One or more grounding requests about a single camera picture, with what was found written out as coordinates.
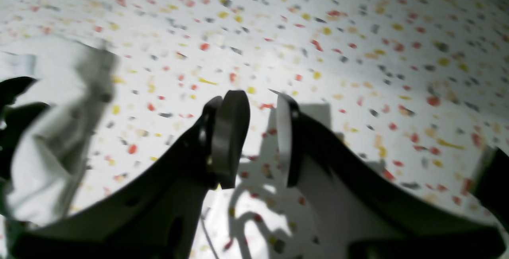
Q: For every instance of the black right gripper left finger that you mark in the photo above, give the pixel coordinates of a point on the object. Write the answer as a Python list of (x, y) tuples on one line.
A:
[(156, 215)]

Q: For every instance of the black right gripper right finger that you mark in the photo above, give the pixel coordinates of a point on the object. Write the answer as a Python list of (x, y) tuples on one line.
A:
[(361, 215)]

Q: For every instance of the terrazzo pattern tablecloth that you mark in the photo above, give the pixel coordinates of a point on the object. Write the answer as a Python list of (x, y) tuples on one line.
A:
[(417, 89)]

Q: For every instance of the white T-shirt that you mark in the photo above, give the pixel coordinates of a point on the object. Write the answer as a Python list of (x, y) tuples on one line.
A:
[(48, 163)]

